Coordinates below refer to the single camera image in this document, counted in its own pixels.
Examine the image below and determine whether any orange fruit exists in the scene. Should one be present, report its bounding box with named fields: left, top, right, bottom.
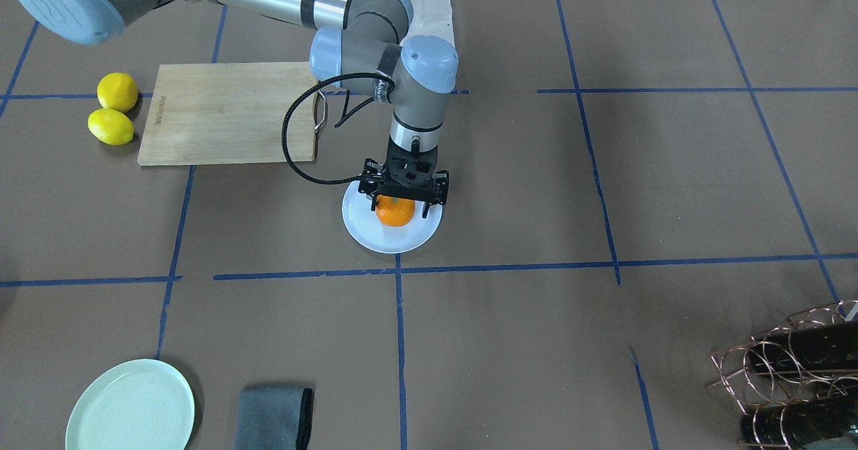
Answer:
left=374, top=195, right=416, bottom=227

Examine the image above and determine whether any light blue plate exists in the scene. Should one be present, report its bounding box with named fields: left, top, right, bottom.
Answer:
left=341, top=181, right=442, bottom=254

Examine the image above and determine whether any green plate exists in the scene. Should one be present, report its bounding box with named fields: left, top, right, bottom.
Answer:
left=64, top=359, right=196, bottom=449

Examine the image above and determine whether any bamboo cutting board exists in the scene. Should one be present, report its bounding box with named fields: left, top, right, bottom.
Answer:
left=137, top=62, right=318, bottom=166

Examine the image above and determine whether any folded grey cloth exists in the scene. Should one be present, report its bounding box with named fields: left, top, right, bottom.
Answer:
left=233, top=386, right=315, bottom=449

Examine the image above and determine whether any yellow lemon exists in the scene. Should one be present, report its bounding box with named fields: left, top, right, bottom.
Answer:
left=88, top=108, right=135, bottom=146
left=96, top=72, right=139, bottom=113

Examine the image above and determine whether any front dark wine bottle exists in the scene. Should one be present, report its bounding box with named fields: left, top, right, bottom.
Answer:
left=739, top=396, right=857, bottom=449

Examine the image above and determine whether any dark wine bottle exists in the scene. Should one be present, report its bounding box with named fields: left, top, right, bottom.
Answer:
left=739, top=396, right=857, bottom=449
left=747, top=321, right=857, bottom=378

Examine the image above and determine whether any middle dark wine bottle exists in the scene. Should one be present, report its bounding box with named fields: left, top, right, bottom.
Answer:
left=747, top=321, right=857, bottom=378

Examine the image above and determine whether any copper wire bottle rack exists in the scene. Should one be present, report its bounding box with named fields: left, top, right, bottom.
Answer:
left=710, top=300, right=857, bottom=449

